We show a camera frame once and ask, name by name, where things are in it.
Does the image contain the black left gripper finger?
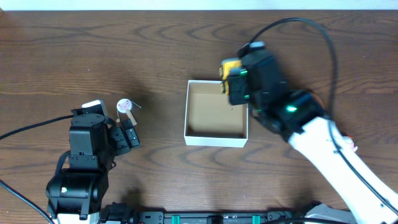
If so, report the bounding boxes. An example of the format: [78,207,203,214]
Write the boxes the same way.
[121,119,140,148]
[110,127,131,156]

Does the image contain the yellow grey toy car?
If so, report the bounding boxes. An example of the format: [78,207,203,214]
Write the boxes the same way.
[219,58,242,95]

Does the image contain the pink white duck figure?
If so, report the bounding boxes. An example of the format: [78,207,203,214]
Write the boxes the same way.
[342,136,358,152]

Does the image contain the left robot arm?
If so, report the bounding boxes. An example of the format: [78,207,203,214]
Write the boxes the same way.
[46,106,140,223]

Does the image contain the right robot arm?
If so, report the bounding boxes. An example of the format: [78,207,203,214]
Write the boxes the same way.
[220,48,397,223]

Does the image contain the pig face rattle drum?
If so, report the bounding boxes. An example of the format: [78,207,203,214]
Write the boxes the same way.
[116,98,141,126]

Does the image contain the white cardboard box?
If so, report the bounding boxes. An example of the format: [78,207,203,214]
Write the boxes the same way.
[184,80,249,147]

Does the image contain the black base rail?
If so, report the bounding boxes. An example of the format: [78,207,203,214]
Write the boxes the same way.
[98,202,294,224]

